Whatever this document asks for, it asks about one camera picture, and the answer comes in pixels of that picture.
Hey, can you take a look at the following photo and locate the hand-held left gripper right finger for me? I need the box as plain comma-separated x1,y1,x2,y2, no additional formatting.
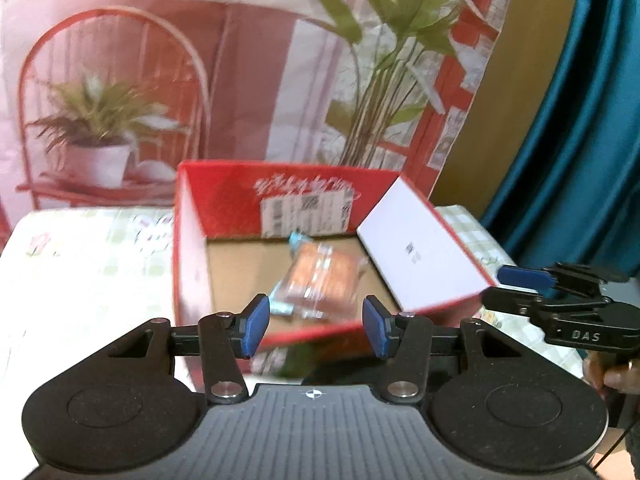
362,296,521,406

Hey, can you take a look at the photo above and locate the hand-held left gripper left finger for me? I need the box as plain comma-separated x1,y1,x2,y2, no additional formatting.
107,294,273,404

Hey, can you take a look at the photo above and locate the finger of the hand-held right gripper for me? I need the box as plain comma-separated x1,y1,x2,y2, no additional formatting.
498,262,632,297
481,286,551,320

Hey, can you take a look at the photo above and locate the green packet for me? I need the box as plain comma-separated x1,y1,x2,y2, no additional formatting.
250,341,328,379

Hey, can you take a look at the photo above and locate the orange clear snack packet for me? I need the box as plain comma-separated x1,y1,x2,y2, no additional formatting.
270,241,370,322

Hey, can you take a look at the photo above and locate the small teal packet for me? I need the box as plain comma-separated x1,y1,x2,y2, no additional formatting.
288,229,312,257

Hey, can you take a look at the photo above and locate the red cardboard box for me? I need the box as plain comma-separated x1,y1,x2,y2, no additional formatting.
171,159,496,382

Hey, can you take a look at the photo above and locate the person's right hand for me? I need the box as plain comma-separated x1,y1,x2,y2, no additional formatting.
582,349,640,395

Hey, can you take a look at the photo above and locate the teal curtain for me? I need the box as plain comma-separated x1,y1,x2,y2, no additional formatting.
480,0,640,281

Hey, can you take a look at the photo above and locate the black cable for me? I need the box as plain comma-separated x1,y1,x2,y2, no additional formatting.
592,422,637,478

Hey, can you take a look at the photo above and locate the printed wall backdrop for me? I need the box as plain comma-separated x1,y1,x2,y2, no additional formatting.
0,0,521,241

